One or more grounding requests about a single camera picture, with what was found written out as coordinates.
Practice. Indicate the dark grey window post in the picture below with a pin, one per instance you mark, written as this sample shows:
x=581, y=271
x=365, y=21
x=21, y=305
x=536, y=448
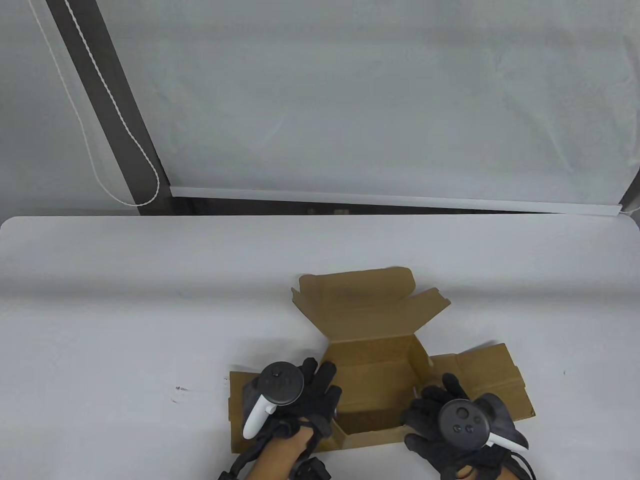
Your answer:
x=122, y=100

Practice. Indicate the person's left forearm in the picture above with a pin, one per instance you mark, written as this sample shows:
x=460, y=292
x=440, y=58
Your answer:
x=277, y=457

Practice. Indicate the left black white controller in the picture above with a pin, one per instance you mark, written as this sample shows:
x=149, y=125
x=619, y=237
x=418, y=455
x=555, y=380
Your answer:
x=282, y=382

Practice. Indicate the brown cardboard mailer box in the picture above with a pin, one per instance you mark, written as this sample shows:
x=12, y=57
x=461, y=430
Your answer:
x=375, y=370

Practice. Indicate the person's right forearm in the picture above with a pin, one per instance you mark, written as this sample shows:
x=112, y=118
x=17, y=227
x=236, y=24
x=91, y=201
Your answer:
x=482, y=472

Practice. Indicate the wide white roller blind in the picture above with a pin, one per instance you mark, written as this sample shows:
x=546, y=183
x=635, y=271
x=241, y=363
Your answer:
x=375, y=100

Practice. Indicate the narrow white roller blind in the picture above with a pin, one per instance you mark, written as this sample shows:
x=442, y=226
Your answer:
x=35, y=125

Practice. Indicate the black white controller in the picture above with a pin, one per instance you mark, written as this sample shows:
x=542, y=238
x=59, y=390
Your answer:
x=282, y=382
x=462, y=422

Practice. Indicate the person's left hand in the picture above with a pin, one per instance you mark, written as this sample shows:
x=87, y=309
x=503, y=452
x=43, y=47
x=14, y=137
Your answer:
x=320, y=400

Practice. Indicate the right black white controller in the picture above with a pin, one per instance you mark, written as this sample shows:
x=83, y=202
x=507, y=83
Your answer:
x=462, y=422

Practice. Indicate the white blind bottom rail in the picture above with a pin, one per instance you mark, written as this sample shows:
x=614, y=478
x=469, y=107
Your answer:
x=380, y=197

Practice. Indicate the person's right hand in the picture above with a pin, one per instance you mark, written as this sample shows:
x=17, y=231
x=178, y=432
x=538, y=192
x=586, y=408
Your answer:
x=425, y=425

